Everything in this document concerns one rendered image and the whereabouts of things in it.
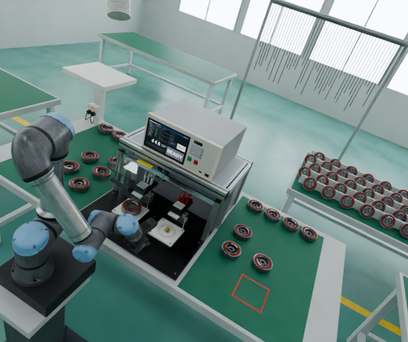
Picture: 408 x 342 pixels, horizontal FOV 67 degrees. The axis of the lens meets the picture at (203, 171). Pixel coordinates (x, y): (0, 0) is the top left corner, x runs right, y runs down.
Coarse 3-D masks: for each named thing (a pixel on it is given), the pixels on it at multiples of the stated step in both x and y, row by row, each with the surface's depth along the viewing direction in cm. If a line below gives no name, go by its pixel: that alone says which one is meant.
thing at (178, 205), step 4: (184, 200) 177; (172, 204) 168; (176, 204) 169; (180, 204) 170; (184, 204) 171; (188, 204) 175; (172, 208) 168; (176, 208) 167; (180, 208) 167; (184, 208) 169; (168, 212) 168; (172, 212) 169; (176, 212) 168; (180, 212) 166; (184, 212) 178; (172, 216) 167; (176, 216) 167
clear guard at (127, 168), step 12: (132, 156) 170; (108, 168) 156; (120, 168) 158; (132, 168) 160; (144, 168) 163; (156, 168) 166; (108, 180) 154; (120, 180) 153; (132, 180) 152; (144, 180) 155; (156, 180) 157; (120, 192) 151; (132, 192) 150; (144, 192) 150
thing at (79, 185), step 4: (72, 180) 183; (76, 180) 185; (80, 180) 186; (84, 180) 185; (72, 184) 180; (76, 184) 182; (80, 184) 185; (84, 184) 184; (88, 184) 185; (72, 188) 179; (76, 188) 179; (80, 188) 180; (84, 188) 181; (88, 188) 185
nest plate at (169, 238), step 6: (162, 222) 175; (168, 222) 176; (156, 228) 170; (162, 228) 171; (174, 228) 173; (180, 228) 174; (150, 234) 166; (156, 234) 166; (162, 234) 167; (168, 234) 168; (174, 234) 170; (180, 234) 171; (162, 240) 164; (168, 240) 165; (174, 240) 166
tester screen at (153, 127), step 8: (152, 128) 163; (160, 128) 161; (168, 128) 158; (152, 136) 165; (160, 136) 163; (168, 136) 160; (176, 136) 158; (184, 136) 156; (184, 144) 158; (160, 152) 167; (184, 152) 160
